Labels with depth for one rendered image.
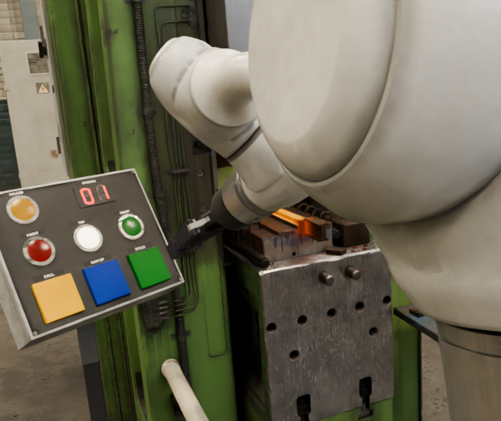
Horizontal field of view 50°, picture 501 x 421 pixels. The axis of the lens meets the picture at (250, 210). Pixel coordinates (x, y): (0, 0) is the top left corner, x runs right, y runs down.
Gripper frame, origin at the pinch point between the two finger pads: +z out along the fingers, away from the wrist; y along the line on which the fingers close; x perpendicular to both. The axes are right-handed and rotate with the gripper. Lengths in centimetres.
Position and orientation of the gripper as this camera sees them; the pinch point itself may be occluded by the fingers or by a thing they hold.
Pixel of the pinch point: (180, 246)
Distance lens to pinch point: 104.0
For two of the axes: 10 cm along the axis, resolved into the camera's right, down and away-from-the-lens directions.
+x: -4.2, -8.9, 1.7
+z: -5.8, 4.1, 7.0
